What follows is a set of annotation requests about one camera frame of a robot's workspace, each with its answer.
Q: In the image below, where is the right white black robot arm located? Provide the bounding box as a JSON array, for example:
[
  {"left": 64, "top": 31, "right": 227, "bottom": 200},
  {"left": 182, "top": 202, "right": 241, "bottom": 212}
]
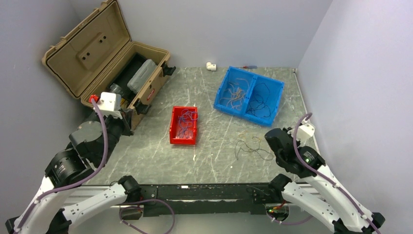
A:
[{"left": 264, "top": 123, "right": 385, "bottom": 234}]

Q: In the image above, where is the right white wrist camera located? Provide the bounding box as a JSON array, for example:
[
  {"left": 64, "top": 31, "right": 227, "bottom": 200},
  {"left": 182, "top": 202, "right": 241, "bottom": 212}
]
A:
[{"left": 287, "top": 123, "right": 316, "bottom": 142}]

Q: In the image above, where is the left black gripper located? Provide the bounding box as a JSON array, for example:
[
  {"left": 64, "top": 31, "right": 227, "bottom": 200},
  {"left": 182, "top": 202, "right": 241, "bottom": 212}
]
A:
[{"left": 95, "top": 106, "right": 135, "bottom": 164}]

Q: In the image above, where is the black aluminium base frame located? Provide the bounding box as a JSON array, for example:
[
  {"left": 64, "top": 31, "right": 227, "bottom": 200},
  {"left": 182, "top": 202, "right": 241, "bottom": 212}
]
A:
[{"left": 133, "top": 183, "right": 286, "bottom": 217}]

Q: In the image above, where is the tan open toolbox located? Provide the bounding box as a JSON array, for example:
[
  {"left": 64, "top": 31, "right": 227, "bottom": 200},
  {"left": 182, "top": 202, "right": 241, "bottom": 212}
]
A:
[{"left": 42, "top": 0, "right": 176, "bottom": 129}]

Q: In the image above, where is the white pipe elbow fitting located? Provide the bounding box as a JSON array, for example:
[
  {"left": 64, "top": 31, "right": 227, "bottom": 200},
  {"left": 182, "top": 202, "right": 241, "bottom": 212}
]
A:
[{"left": 206, "top": 62, "right": 217, "bottom": 71}]

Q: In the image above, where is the grey canister in toolbox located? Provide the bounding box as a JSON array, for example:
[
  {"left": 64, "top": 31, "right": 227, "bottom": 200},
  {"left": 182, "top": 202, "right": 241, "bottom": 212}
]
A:
[{"left": 127, "top": 59, "right": 157, "bottom": 94}]

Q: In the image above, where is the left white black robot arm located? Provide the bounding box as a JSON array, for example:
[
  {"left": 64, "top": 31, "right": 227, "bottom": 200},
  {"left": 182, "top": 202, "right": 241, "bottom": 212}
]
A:
[{"left": 5, "top": 109, "right": 142, "bottom": 234}]

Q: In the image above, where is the blue divided plastic bin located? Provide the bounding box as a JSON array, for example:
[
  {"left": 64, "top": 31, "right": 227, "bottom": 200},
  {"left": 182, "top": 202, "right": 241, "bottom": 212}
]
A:
[{"left": 213, "top": 66, "right": 284, "bottom": 127}]

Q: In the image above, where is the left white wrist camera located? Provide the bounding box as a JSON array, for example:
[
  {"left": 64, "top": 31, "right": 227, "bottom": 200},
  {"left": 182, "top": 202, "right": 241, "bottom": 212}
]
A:
[{"left": 89, "top": 92, "right": 123, "bottom": 119}]

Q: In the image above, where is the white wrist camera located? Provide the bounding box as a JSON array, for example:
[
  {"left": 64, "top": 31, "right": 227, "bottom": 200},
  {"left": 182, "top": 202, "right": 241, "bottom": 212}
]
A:
[
  {"left": 89, "top": 92, "right": 123, "bottom": 119},
  {"left": 287, "top": 123, "right": 316, "bottom": 142}
]

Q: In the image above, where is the red plastic bin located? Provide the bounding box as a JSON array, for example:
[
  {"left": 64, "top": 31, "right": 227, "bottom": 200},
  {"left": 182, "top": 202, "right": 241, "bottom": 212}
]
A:
[{"left": 169, "top": 106, "right": 198, "bottom": 145}]

